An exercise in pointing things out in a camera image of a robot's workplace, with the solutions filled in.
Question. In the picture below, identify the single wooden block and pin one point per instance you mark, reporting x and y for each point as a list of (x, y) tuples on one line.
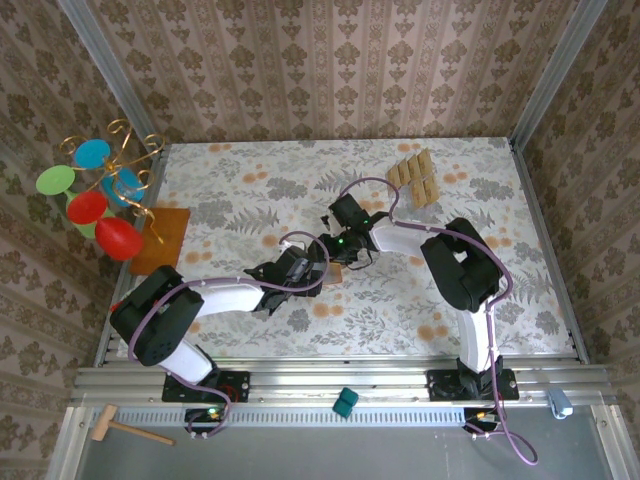
[(334, 275)]

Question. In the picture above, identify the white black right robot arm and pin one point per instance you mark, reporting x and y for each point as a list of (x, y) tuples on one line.
[(475, 340)]

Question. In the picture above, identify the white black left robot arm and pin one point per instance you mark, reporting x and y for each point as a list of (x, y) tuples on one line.
[(230, 300)]

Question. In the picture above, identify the floral tablecloth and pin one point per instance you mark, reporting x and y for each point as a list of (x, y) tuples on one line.
[(350, 330)]

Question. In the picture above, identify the teal small box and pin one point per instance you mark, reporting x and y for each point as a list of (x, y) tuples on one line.
[(346, 402)]

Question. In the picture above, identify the orange wooden rack base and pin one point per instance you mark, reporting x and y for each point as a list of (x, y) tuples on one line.
[(170, 225)]

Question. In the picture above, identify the grey metal panel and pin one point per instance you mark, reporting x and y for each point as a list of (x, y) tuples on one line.
[(325, 455)]

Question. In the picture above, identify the red plastic wine glass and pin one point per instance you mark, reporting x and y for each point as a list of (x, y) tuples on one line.
[(117, 240)]

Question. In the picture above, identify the small wooden mallet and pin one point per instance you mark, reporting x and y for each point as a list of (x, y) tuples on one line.
[(103, 422)]

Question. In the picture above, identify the blue plastic wine glass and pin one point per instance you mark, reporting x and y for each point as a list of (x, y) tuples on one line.
[(92, 154)]

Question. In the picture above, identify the white blue clip device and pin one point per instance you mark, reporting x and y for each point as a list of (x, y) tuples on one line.
[(560, 404)]

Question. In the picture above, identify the green plastic wine glass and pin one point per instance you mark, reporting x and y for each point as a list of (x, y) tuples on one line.
[(55, 180)]

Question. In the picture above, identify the wide aluminium base rail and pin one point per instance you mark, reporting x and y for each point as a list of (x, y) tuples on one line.
[(325, 380)]

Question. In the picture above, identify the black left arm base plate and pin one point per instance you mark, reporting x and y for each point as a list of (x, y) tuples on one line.
[(240, 385)]

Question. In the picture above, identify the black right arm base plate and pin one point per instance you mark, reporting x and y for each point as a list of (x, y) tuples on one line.
[(440, 395)]

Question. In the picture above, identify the aluminium frame post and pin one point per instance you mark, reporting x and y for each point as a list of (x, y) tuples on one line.
[(106, 65), (559, 65)]

